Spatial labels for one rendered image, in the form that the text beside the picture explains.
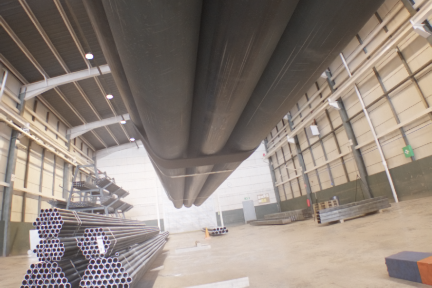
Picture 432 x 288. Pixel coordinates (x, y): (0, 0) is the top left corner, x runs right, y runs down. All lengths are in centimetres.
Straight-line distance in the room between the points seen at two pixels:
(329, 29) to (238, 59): 17
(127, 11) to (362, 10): 35
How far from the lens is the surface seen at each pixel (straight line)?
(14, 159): 1348
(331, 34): 47
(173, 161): 99
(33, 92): 1467
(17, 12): 1187
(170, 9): 34
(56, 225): 280
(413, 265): 242
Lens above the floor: 76
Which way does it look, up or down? 21 degrees up
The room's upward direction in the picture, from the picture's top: 8 degrees counter-clockwise
